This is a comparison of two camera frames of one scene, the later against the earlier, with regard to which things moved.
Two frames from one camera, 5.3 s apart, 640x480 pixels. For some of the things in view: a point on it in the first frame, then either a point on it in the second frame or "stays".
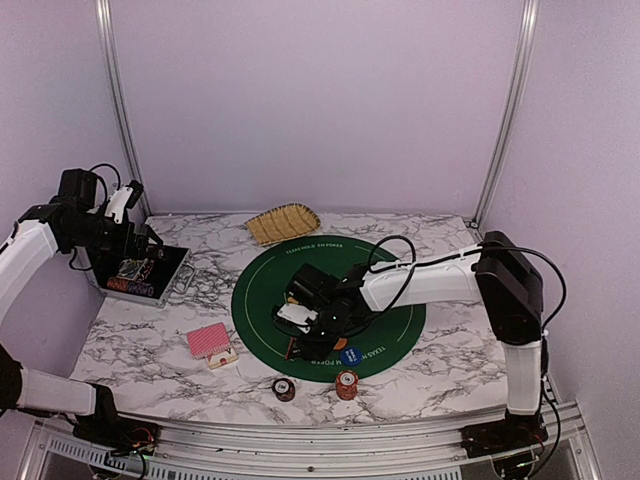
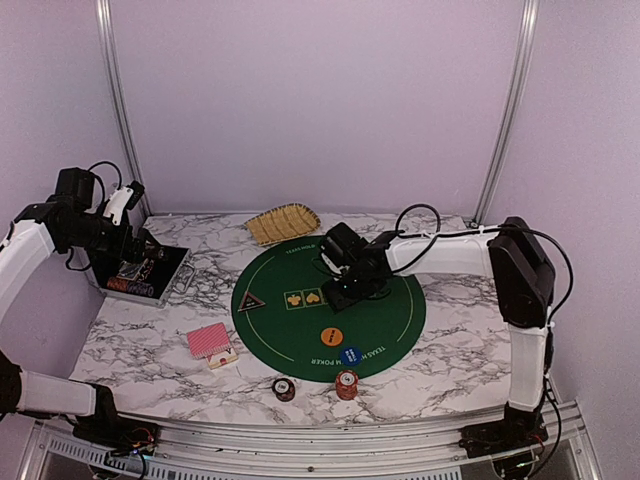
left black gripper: x=123 y=249 stays
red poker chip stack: x=346 y=384 stays
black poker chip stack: x=284 y=389 stays
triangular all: x=293 y=349 → x=249 y=302
